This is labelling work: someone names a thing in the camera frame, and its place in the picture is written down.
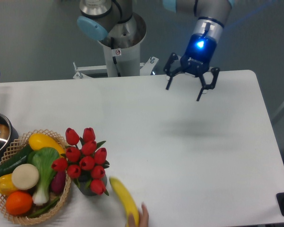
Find person's hand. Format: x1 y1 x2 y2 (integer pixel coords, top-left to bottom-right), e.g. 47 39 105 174
126 203 149 227

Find red tulip bouquet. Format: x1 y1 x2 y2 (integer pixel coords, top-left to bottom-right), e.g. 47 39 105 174
52 127 110 187

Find woven wicker basket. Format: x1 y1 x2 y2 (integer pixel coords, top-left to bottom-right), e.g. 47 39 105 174
0 129 71 226

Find purple sweet potato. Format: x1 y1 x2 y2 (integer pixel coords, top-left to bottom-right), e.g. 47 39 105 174
50 172 66 194

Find yellow squash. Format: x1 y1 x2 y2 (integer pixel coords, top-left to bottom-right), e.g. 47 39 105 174
28 133 65 156

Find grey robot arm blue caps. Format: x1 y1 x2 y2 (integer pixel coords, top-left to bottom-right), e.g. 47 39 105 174
77 0 234 91

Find green cucumber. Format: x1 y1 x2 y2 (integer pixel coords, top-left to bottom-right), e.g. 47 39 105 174
0 144 33 177

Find yellow banana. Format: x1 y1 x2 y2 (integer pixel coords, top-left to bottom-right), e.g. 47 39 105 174
109 177 140 227

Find orange fruit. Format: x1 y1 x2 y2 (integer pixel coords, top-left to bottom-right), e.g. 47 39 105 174
5 191 33 216

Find beige round bun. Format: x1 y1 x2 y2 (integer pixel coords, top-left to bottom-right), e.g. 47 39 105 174
11 164 39 190

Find white metal base frame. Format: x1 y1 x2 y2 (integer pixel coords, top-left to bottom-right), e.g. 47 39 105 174
72 56 160 79

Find green bok choy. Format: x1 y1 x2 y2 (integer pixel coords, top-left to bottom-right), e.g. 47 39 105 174
28 147 60 206

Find green chili pepper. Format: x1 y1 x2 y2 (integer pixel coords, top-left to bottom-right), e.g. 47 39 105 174
28 197 60 218

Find yellow bell pepper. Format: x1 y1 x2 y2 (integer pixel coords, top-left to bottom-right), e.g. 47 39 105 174
0 174 19 196

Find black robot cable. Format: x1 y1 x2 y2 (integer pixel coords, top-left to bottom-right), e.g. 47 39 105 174
110 36 121 77

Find dark grey ribbed vase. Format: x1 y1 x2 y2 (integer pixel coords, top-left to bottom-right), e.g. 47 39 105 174
78 175 109 196

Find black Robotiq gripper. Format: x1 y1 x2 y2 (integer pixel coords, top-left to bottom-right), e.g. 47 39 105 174
163 34 221 102

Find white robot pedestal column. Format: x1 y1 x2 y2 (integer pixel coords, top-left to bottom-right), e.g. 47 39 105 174
99 13 146 77

